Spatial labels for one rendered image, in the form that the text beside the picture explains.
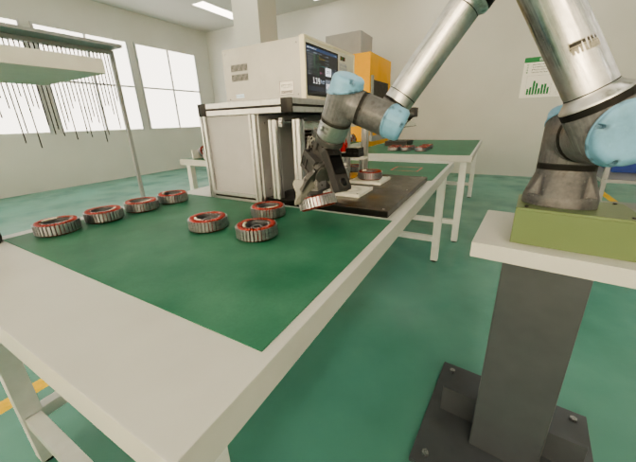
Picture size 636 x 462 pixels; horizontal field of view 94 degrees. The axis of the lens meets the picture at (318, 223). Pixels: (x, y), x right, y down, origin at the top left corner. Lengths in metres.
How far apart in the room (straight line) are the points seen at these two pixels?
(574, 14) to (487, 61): 5.70
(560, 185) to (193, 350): 0.82
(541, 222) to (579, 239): 0.08
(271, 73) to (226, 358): 1.03
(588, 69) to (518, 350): 0.69
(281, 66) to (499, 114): 5.45
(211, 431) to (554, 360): 0.87
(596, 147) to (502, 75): 5.71
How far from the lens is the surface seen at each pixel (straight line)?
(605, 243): 0.87
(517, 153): 6.44
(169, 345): 0.50
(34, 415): 1.42
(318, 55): 1.26
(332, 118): 0.73
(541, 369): 1.07
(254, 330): 0.48
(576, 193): 0.89
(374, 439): 1.28
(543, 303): 0.96
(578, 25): 0.77
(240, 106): 1.16
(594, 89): 0.77
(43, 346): 0.60
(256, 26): 5.38
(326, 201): 0.83
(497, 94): 6.40
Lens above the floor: 1.04
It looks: 19 degrees down
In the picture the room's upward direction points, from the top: 2 degrees counter-clockwise
